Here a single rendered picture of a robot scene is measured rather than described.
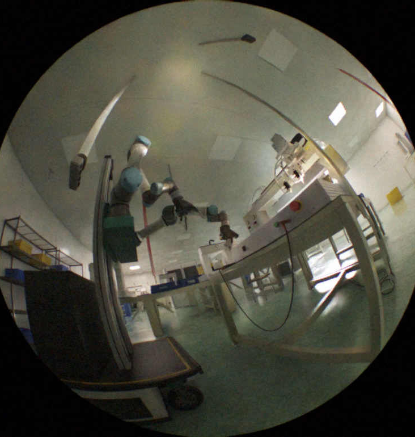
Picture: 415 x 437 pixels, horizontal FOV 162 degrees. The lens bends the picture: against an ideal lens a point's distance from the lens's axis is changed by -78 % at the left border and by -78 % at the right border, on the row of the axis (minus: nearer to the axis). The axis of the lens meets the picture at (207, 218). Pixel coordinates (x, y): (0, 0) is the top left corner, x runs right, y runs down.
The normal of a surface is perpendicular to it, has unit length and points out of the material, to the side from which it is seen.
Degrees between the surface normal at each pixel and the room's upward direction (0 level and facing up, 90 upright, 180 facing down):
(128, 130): 180
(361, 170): 90
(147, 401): 90
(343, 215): 90
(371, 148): 90
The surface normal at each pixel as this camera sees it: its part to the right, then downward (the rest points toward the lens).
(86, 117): 0.30, 0.86
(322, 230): -0.90, 0.11
